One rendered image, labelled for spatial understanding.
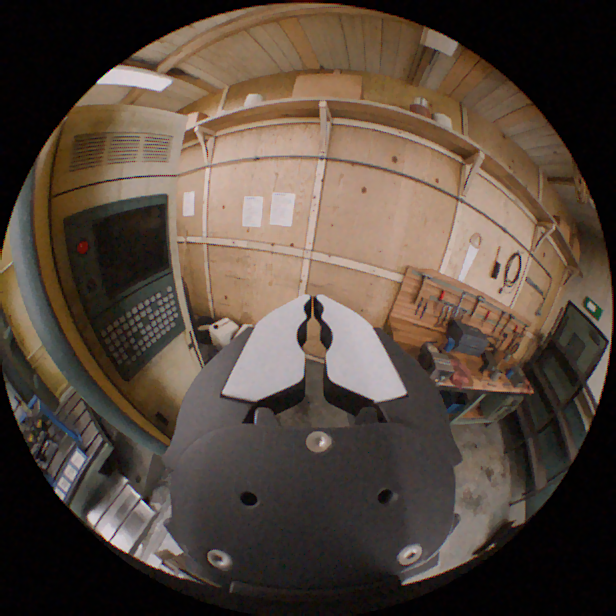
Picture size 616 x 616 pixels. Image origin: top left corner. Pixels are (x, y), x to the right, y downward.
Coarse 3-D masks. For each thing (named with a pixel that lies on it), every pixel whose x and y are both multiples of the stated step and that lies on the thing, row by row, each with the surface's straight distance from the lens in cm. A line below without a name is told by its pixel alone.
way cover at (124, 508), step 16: (112, 480) 126; (128, 480) 122; (96, 496) 134; (112, 496) 125; (128, 496) 121; (96, 512) 135; (112, 512) 128; (128, 512) 121; (144, 512) 117; (96, 528) 140; (112, 528) 131; (128, 528) 125; (144, 528) 119; (128, 544) 128
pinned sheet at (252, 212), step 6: (246, 198) 183; (252, 198) 180; (258, 198) 176; (246, 204) 183; (252, 204) 179; (258, 204) 176; (246, 210) 183; (252, 210) 179; (258, 210) 176; (246, 216) 183; (252, 216) 179; (258, 216) 176; (246, 222) 183; (252, 222) 179; (258, 222) 176
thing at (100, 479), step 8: (104, 464) 142; (104, 472) 131; (96, 480) 129; (104, 480) 132; (88, 488) 132; (96, 488) 134; (88, 496) 138; (80, 504) 142; (88, 504) 144; (80, 512) 148
